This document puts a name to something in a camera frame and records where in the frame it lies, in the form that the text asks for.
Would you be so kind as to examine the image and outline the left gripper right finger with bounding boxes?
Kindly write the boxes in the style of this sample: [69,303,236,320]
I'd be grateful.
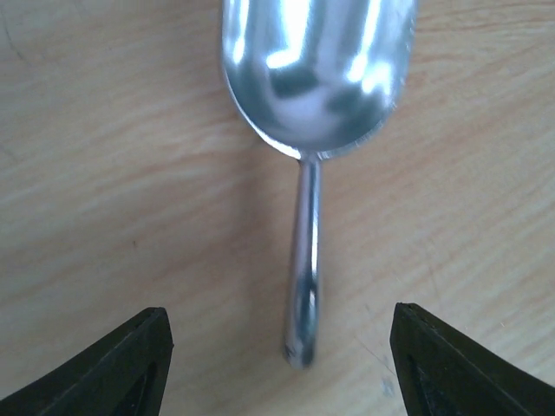
[389,302,554,415]

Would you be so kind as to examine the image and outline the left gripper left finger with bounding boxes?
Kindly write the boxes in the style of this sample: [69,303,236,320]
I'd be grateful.
[1,307,173,415]

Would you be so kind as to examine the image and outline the metal scoop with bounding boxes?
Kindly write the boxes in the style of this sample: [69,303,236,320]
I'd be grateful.
[220,1,419,369]

